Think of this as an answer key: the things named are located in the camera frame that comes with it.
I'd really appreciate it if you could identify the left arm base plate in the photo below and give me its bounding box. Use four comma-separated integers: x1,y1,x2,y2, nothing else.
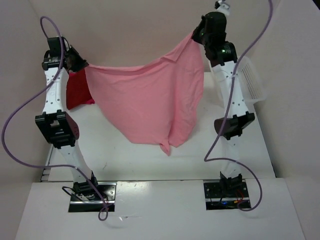
63,182,117,213

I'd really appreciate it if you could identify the light pink t shirt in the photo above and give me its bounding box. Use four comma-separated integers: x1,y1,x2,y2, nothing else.
85,35,204,155

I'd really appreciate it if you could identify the white plastic basket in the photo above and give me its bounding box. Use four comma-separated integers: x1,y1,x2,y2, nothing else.
209,56,266,106

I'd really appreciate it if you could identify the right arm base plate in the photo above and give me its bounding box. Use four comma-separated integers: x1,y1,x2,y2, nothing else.
203,180,251,211

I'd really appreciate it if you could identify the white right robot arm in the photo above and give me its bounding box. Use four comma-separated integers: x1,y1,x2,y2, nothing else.
191,11,255,197

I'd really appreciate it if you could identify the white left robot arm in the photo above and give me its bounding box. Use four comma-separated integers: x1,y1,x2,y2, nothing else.
35,37,100,200

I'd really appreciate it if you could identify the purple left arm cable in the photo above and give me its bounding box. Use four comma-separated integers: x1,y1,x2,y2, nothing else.
1,16,111,222

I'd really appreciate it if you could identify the magenta pink t shirt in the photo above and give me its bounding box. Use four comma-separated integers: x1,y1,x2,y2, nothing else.
85,99,95,105

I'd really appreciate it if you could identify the dark red t shirt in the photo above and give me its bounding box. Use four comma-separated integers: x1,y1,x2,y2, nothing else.
66,69,93,110

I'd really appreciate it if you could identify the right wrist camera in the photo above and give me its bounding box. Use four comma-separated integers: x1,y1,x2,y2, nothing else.
214,0,231,17

